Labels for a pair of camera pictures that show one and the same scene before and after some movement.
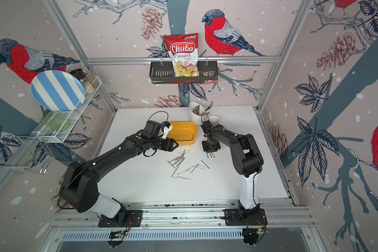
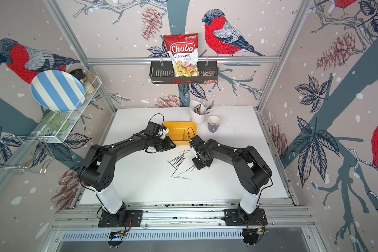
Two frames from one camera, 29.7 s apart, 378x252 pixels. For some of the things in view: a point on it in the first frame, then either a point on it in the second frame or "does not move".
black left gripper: (169, 144) does not move
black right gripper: (216, 147) to (198, 166)
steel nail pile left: (176, 162) does not move
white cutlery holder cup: (196, 112) does not move
